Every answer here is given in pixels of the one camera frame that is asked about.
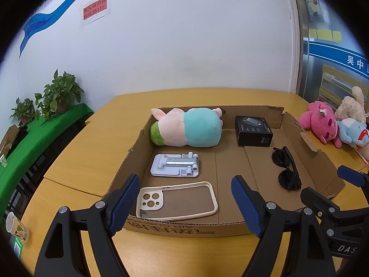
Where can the beige teddy plush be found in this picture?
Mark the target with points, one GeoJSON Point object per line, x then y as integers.
{"type": "Point", "coordinates": [352, 107]}

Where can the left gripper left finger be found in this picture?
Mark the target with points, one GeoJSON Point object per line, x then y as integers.
{"type": "Point", "coordinates": [62, 252]}

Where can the yellow sticky notes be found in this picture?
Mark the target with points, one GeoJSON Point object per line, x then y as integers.
{"type": "Point", "coordinates": [325, 34]}

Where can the white folding phone stand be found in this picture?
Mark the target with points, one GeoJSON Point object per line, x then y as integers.
{"type": "Point", "coordinates": [175, 165]}

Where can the pink teal pig plush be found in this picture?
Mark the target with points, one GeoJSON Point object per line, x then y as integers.
{"type": "Point", "coordinates": [197, 127]}

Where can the pink strawberry bear plush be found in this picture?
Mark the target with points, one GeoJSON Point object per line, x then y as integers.
{"type": "Point", "coordinates": [320, 119]}

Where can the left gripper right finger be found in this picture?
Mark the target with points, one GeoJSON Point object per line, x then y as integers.
{"type": "Point", "coordinates": [308, 253]}

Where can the black charger box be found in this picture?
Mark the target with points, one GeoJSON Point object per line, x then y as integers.
{"type": "Point", "coordinates": [253, 131]}

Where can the black sunglasses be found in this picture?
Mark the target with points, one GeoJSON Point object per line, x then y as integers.
{"type": "Point", "coordinates": [289, 178]}

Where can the small potted green plant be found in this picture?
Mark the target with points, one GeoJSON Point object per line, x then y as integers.
{"type": "Point", "coordinates": [24, 111]}

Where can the paper cup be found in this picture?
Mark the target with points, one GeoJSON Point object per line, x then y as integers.
{"type": "Point", "coordinates": [15, 227]}

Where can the red wall notice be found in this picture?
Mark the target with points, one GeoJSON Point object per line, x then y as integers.
{"type": "Point", "coordinates": [95, 10]}

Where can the white clear phone case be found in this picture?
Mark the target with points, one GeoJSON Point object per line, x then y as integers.
{"type": "Point", "coordinates": [176, 202]}

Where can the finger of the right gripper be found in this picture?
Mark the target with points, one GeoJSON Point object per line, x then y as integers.
{"type": "Point", "coordinates": [360, 180]}

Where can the blue elephant plush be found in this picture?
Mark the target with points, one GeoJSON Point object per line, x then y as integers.
{"type": "Point", "coordinates": [353, 132]}

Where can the shallow cardboard box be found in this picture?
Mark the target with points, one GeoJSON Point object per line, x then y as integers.
{"type": "Point", "coordinates": [219, 164]}

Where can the green covered table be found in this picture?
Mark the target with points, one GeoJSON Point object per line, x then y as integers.
{"type": "Point", "coordinates": [40, 135]}

